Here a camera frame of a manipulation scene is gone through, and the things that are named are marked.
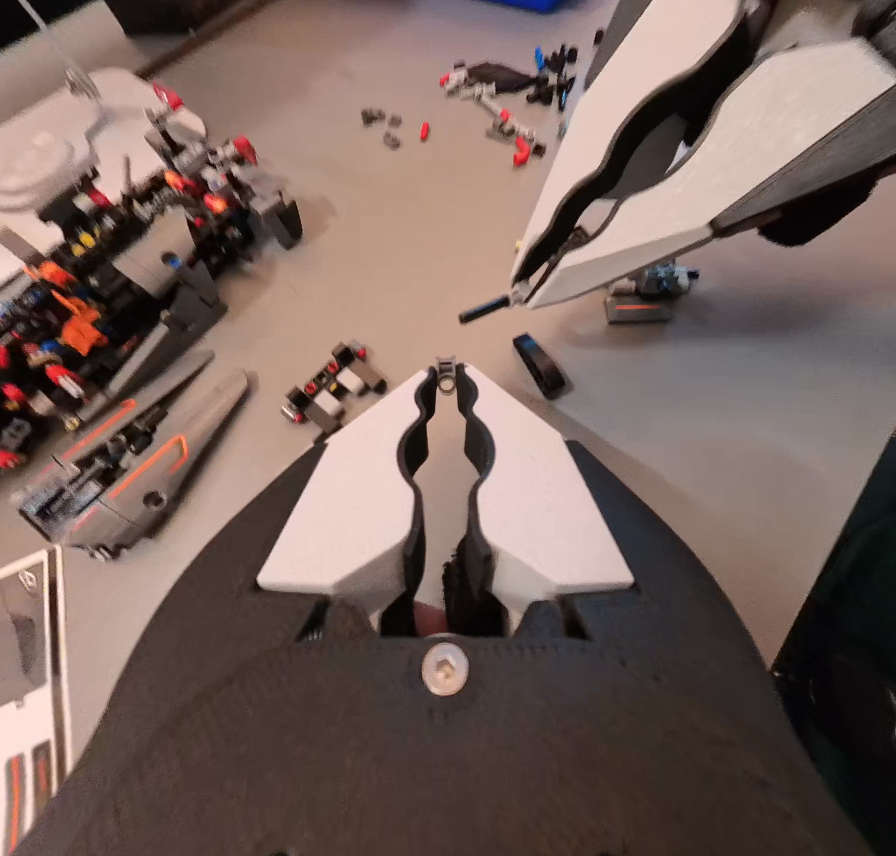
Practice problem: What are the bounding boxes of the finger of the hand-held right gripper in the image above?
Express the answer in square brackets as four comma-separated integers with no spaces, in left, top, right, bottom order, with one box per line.
[510,0,750,296]
[521,36,896,311]

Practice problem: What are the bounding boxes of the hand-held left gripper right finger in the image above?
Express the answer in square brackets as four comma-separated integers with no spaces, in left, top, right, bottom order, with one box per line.
[457,365,638,636]

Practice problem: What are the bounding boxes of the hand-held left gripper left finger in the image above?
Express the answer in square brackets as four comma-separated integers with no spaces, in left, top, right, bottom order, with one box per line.
[255,369,439,637]

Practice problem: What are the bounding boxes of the black lego axle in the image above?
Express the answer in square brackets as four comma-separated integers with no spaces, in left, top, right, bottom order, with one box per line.
[458,295,515,325]

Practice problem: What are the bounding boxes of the scattered small black lego pieces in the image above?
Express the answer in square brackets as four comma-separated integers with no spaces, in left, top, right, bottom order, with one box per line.
[525,27,606,111]

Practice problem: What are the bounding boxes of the black lego fin panel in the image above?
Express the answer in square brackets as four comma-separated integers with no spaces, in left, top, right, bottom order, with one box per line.
[465,62,519,94]
[504,69,554,101]

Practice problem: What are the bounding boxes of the black curved lego beam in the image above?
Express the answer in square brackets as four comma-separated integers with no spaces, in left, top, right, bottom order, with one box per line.
[512,333,571,401]

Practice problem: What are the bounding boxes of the long grey lego axle assembly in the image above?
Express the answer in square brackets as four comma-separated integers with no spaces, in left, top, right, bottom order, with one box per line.
[440,64,548,157]

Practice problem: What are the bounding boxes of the grey pointed lego panel assembly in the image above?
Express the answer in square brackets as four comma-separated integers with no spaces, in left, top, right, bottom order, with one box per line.
[14,348,253,563]

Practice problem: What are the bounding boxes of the small grey lego block assembly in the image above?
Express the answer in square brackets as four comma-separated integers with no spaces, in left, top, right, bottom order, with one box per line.
[605,260,701,325]

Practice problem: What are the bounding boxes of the lego sticker sheet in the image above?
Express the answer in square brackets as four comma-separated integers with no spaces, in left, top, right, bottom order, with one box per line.
[0,544,74,818]

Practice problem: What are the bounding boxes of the large lego car model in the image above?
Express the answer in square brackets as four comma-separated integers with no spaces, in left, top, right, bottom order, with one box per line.
[0,79,305,475]

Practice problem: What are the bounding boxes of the white metal stand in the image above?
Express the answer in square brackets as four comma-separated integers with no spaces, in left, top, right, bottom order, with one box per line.
[0,0,209,255]

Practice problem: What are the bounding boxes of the black lego frame red pins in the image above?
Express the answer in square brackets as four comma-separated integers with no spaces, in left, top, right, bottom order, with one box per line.
[280,341,389,433]

